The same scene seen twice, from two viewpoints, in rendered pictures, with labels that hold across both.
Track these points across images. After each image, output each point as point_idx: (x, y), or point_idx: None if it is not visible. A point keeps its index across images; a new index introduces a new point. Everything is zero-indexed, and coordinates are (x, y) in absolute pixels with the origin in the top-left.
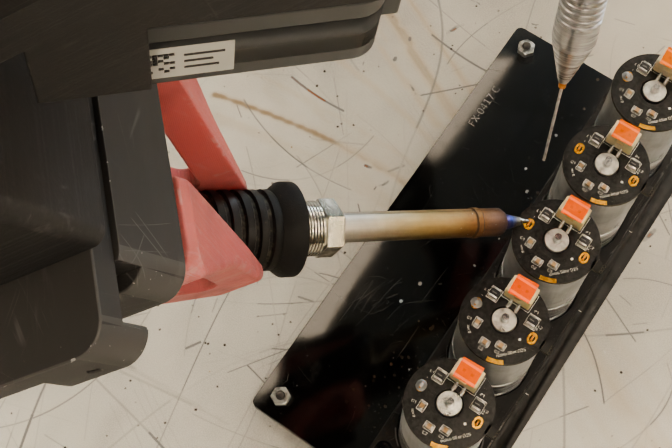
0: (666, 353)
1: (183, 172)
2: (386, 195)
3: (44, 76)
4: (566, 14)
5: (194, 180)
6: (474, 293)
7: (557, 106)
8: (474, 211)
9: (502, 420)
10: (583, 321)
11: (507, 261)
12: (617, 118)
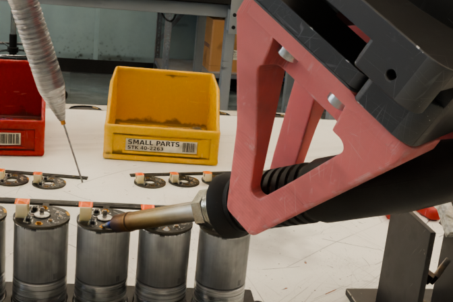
0: None
1: (259, 197)
2: None
3: None
4: (55, 62)
5: (259, 190)
6: (162, 230)
7: (69, 138)
8: (126, 214)
9: (188, 288)
10: (139, 205)
11: (118, 259)
12: (1, 228)
